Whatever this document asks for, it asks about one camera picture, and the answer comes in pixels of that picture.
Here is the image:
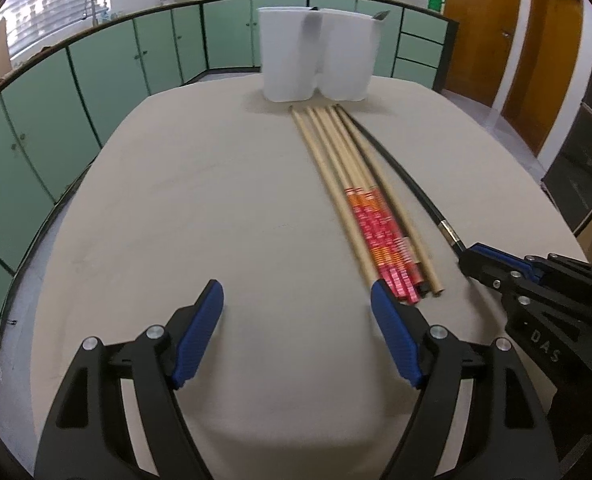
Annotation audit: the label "black chopstick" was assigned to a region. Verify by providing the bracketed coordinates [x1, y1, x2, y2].
[339, 106, 466, 258]

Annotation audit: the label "plain wooden chopstick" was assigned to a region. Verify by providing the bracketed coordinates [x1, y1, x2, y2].
[333, 104, 445, 297]
[290, 106, 380, 289]

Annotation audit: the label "green kitchen base cabinets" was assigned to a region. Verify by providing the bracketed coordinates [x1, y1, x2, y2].
[0, 0, 460, 331]

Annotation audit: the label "black metal rack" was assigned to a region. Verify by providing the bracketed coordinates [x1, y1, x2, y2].
[542, 71, 592, 234]

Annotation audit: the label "brown wooden door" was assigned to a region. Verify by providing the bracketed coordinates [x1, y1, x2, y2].
[502, 0, 584, 155]
[445, 0, 520, 106]

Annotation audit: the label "white twin utensil holder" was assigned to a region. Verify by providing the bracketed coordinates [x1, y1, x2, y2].
[258, 6, 387, 103]

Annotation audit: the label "chrome sink faucet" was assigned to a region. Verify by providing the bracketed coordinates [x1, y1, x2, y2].
[83, 0, 98, 27]

